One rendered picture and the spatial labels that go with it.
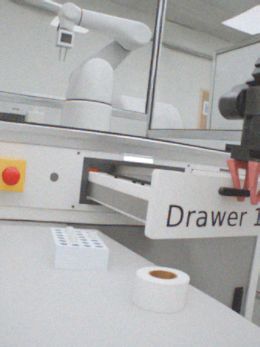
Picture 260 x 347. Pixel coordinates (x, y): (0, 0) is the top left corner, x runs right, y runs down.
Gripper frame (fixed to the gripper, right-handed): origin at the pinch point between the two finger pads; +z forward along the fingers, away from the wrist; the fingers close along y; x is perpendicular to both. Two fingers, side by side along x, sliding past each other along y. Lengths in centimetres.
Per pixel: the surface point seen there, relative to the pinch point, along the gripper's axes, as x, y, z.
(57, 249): 31.3, 6.4, 11.1
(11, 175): 35.5, 30.3, 3.0
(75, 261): 28.4, 5.8, 12.8
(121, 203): 15.5, 18.3, 5.0
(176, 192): 13.4, 3.7, 0.3
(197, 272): -24, 38, 29
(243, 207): -2.9, 3.5, 2.2
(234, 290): -42, 38, 37
